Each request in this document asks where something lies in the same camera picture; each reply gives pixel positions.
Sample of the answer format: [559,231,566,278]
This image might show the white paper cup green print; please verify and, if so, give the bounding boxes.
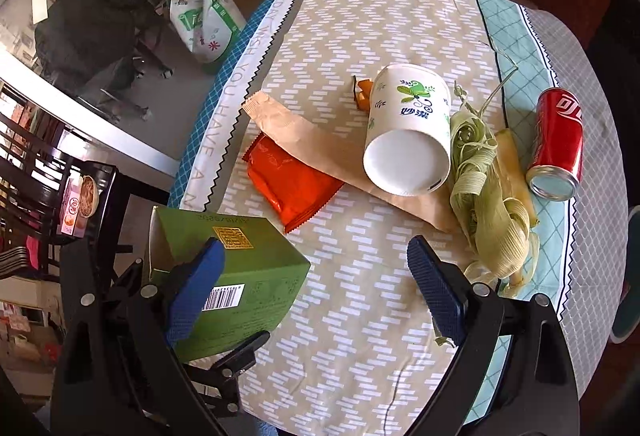
[362,63,452,196]

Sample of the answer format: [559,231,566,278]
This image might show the brown paper bag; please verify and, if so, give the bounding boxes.
[241,92,463,234]

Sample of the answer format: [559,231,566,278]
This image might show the white green plastic bag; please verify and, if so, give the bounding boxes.
[159,0,247,67]

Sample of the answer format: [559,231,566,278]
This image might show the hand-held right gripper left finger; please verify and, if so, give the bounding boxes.
[50,237,227,436]

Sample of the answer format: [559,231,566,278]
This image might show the corn husk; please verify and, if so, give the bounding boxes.
[435,41,542,348]

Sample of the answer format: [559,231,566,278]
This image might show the green cardboard box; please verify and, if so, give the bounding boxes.
[144,206,311,363]

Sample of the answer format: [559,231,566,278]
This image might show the orange peel piece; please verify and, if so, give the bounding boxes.
[352,76,375,109]

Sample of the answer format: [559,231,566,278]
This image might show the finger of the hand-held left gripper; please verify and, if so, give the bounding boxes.
[59,236,150,317]
[182,330,272,418]

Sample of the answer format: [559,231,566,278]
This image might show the grey green trash bin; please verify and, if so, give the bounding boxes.
[609,205,640,346]

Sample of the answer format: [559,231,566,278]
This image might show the patterned tablecloth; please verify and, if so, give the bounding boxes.
[167,0,631,432]

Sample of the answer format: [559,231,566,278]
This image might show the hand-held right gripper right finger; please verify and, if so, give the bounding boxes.
[406,236,581,436]

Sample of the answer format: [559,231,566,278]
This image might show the orange snack packet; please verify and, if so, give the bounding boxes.
[242,135,346,234]

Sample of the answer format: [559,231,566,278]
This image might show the black office chair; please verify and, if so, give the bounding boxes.
[34,0,173,122]

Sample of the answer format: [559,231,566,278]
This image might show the red soda can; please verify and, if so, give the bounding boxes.
[525,87,585,202]

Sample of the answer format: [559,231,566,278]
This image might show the pink snack box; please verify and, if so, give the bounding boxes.
[57,173,101,237]

